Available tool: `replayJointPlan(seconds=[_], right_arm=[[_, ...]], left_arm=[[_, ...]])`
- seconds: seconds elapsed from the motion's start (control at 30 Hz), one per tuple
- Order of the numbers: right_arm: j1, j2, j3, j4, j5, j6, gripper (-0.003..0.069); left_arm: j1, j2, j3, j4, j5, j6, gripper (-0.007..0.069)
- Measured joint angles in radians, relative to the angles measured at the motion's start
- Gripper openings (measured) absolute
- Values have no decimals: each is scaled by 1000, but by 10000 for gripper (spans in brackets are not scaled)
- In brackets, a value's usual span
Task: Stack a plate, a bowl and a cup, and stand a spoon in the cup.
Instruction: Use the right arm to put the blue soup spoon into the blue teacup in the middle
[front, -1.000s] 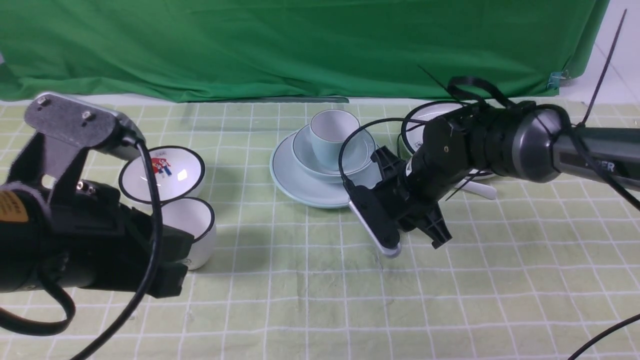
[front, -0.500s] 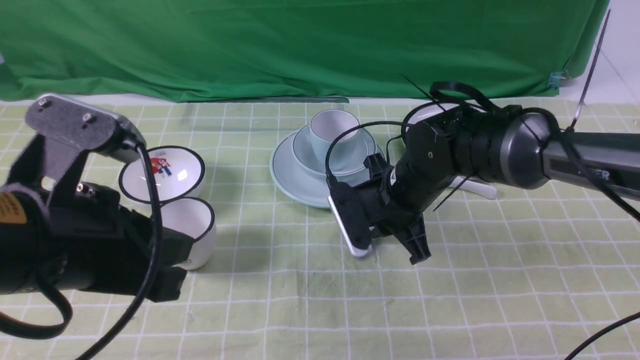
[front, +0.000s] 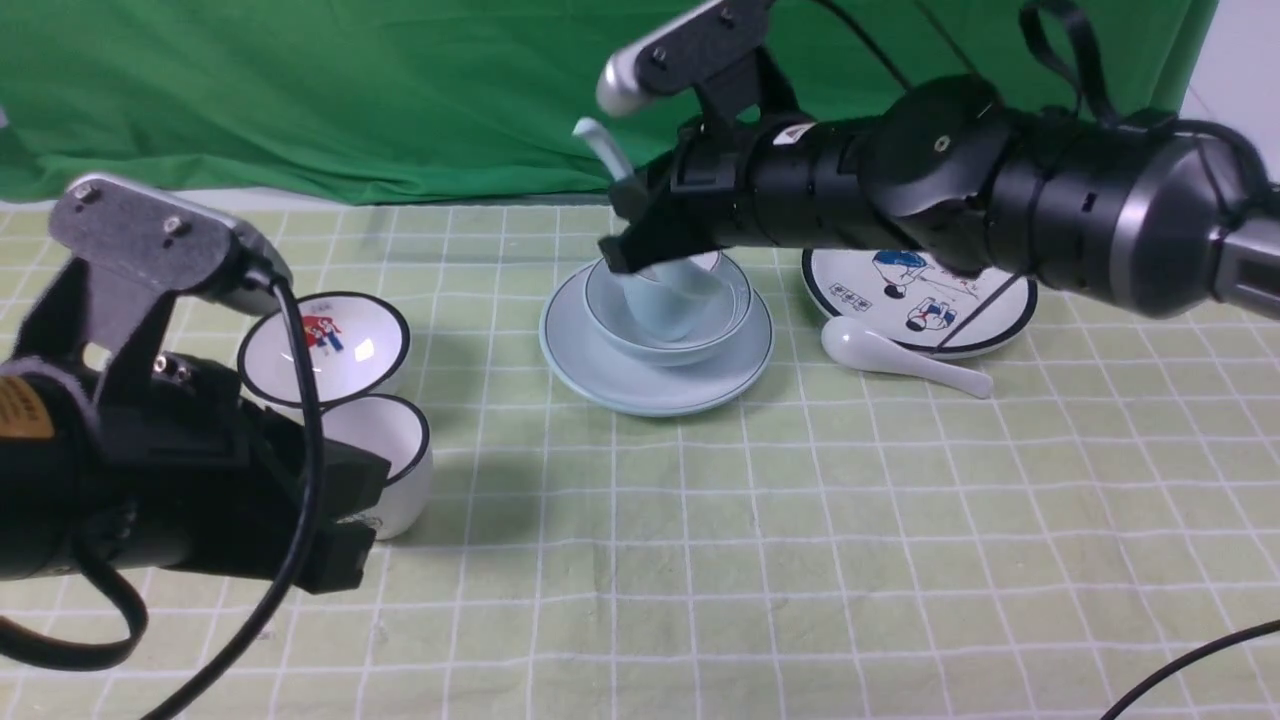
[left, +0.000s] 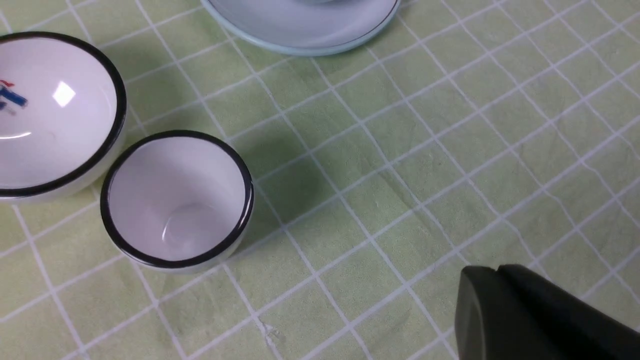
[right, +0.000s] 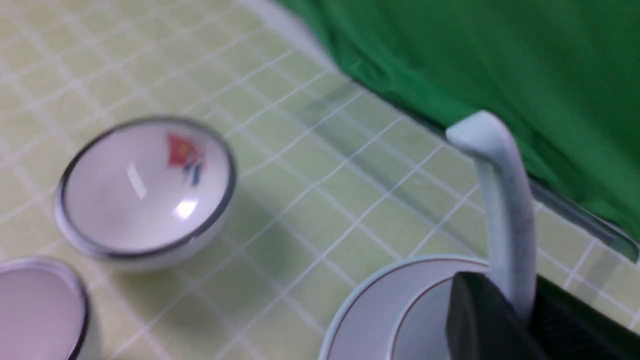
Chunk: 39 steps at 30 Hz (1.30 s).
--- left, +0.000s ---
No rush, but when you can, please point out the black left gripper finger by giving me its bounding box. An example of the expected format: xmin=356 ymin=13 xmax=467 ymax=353
xmin=454 ymin=264 xmax=640 ymax=360

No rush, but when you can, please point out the pale blue plate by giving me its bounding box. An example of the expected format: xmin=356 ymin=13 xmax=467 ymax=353
xmin=202 ymin=0 xmax=402 ymax=57

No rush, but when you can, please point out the white cup black rim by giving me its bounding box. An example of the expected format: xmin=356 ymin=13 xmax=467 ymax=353
xmin=99 ymin=130 xmax=256 ymax=274

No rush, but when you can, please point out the white bowl black rim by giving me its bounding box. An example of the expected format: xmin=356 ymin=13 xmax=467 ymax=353
xmin=0 ymin=30 xmax=128 ymax=204

